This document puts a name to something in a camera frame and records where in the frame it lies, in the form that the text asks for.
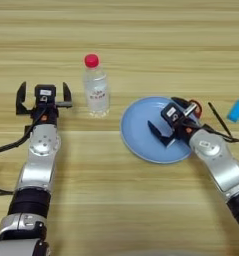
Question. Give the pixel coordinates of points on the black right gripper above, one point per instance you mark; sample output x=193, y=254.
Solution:
x=184, y=128

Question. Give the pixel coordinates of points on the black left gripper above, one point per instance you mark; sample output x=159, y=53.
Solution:
x=46, y=115

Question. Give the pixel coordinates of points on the light blue round plate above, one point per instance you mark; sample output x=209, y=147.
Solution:
x=137, y=130

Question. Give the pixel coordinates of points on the clear red-capped water bottle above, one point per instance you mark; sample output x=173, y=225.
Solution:
x=96, y=90

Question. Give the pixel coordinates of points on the blue rectangular eraser block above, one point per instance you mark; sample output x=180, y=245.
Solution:
x=237, y=110

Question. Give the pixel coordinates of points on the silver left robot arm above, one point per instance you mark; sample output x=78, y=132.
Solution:
x=37, y=166

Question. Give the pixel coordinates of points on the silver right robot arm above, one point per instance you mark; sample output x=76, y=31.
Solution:
x=217, y=160

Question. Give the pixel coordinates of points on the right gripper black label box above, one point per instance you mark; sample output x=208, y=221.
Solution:
x=172, y=113

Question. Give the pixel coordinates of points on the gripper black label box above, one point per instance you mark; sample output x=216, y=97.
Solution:
x=172, y=113
x=45, y=93

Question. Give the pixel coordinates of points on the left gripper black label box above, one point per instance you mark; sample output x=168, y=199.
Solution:
x=45, y=93

